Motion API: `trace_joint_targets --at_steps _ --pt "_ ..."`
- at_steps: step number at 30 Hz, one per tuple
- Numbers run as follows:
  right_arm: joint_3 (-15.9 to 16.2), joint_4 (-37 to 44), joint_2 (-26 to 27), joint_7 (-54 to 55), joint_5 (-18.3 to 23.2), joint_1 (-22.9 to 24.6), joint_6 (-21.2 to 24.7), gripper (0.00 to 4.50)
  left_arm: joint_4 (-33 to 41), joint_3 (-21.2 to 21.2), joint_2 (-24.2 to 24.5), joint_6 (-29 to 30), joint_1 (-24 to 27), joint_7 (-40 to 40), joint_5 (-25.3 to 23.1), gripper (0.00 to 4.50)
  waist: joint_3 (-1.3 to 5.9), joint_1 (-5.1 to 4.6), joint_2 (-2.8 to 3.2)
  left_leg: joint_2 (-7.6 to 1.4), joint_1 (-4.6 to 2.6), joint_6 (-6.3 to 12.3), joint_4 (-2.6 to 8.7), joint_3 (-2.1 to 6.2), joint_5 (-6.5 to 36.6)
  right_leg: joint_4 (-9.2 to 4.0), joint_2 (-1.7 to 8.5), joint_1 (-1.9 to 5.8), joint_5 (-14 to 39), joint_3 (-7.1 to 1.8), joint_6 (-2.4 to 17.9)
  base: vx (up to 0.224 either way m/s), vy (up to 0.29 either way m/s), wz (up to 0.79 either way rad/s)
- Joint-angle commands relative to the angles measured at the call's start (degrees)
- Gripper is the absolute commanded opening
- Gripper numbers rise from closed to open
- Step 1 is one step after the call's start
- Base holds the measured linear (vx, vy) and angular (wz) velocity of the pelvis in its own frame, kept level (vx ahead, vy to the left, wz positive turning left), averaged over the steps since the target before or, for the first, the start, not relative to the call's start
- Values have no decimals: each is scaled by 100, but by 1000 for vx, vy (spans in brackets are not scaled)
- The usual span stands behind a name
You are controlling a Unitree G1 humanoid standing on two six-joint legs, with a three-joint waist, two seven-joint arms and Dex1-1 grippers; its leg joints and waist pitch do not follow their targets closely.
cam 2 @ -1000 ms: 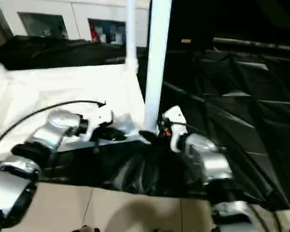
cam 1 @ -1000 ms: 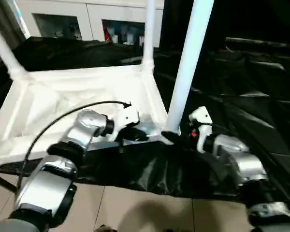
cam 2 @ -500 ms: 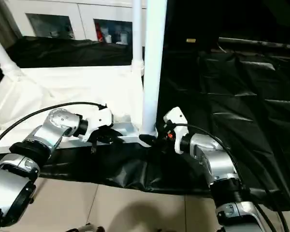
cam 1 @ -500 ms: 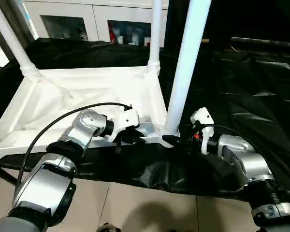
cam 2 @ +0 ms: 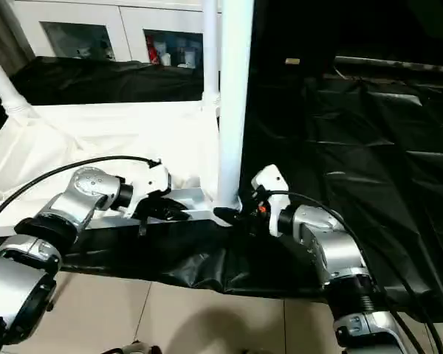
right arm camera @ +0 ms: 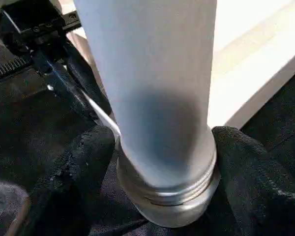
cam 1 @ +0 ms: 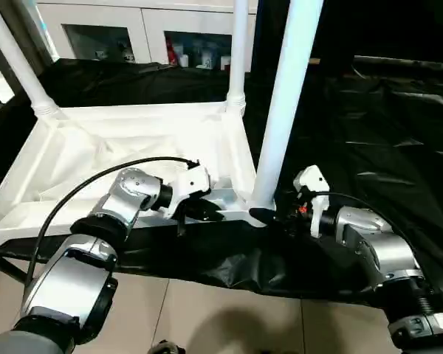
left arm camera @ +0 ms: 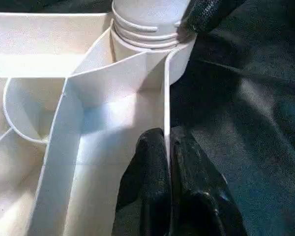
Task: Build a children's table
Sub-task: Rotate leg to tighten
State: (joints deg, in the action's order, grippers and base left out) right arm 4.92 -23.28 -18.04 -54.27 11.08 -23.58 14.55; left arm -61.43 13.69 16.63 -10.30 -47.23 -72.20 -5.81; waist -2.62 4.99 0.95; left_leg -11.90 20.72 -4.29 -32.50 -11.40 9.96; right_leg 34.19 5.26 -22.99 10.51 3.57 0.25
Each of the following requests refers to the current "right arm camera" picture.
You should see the black mat cover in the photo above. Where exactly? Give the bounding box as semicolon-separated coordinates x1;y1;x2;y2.
0;71;295;236

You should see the white plastic table top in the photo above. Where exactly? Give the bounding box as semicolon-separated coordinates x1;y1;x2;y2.
82;0;295;144

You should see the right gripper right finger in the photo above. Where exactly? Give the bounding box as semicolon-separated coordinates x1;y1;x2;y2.
210;125;295;236

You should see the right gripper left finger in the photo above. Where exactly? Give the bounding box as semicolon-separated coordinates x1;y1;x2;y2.
27;124;116;236

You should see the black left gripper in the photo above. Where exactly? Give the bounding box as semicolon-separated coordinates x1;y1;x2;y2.
0;0;113;124

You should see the white plastic table leg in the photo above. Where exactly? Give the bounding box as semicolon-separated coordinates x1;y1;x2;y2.
72;0;222;226

